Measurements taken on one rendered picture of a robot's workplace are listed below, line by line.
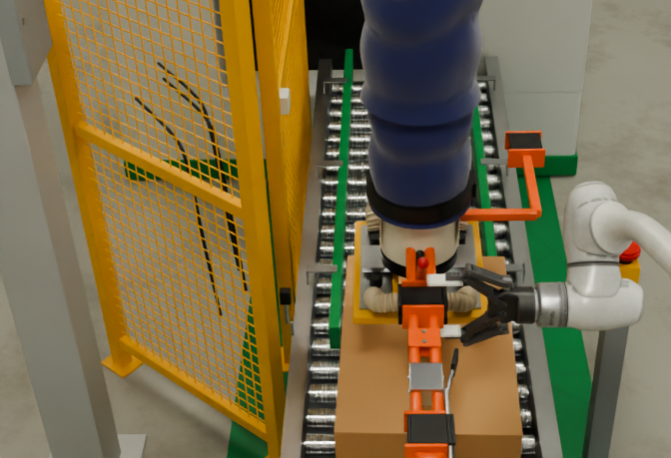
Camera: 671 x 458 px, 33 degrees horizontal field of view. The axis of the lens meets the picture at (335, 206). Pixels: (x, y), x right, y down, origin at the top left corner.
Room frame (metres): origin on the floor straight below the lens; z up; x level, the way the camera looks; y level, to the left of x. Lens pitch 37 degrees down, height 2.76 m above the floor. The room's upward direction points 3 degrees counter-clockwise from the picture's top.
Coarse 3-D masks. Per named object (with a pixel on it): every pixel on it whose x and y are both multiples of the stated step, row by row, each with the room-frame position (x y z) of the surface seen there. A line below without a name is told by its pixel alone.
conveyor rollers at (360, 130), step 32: (352, 96) 3.68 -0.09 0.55; (352, 128) 3.48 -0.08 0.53; (352, 160) 3.30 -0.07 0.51; (352, 192) 3.06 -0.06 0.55; (352, 224) 2.89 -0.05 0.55; (320, 288) 2.59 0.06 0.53; (320, 320) 2.43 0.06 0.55; (320, 352) 2.32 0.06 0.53; (320, 384) 2.17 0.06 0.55; (320, 416) 2.06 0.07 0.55; (320, 448) 1.96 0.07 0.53
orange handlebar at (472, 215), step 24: (528, 168) 2.12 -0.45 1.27; (528, 192) 2.03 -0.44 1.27; (480, 216) 1.96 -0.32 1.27; (504, 216) 1.95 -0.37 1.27; (528, 216) 1.95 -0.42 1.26; (408, 264) 1.80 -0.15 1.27; (432, 264) 1.79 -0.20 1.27; (408, 336) 1.58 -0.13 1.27; (432, 336) 1.57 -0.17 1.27; (408, 360) 1.53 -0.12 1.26; (432, 360) 1.51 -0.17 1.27; (432, 408) 1.40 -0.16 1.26; (432, 456) 1.28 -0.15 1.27
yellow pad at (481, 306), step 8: (472, 224) 2.08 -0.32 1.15; (464, 232) 2.04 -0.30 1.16; (472, 232) 2.04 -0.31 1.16; (464, 240) 1.99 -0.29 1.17; (472, 240) 2.01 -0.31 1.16; (480, 248) 1.99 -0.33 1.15; (480, 256) 1.96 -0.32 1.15; (480, 264) 1.93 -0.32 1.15; (448, 288) 1.85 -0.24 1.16; (456, 288) 1.85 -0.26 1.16; (480, 296) 1.82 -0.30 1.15; (480, 304) 1.79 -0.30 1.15; (448, 312) 1.78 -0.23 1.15; (456, 312) 1.77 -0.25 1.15; (464, 312) 1.77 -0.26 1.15; (472, 312) 1.77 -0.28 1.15; (480, 312) 1.77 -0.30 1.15; (448, 320) 1.76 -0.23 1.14; (456, 320) 1.76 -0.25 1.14; (464, 320) 1.76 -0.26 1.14; (472, 320) 1.76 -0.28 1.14
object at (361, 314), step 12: (360, 228) 2.08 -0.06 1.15; (360, 240) 2.03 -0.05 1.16; (372, 240) 2.00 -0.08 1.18; (360, 252) 1.98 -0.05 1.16; (360, 264) 1.94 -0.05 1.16; (360, 276) 1.90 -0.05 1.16; (372, 276) 1.87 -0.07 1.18; (384, 276) 1.90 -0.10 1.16; (396, 276) 1.90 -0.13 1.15; (360, 288) 1.86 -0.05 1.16; (384, 288) 1.86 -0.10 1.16; (396, 288) 1.86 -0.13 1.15; (360, 300) 1.82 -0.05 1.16; (360, 312) 1.79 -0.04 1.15; (372, 312) 1.79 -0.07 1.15; (396, 312) 1.78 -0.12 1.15
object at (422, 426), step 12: (408, 420) 1.35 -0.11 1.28; (420, 420) 1.35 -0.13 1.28; (432, 420) 1.35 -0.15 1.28; (444, 420) 1.35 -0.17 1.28; (408, 432) 1.33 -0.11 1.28; (420, 432) 1.33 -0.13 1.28; (432, 432) 1.32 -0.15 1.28; (444, 432) 1.32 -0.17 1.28; (408, 444) 1.30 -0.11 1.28; (420, 444) 1.30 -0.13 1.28; (432, 444) 1.30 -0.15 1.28; (444, 444) 1.30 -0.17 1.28; (408, 456) 1.29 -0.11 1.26
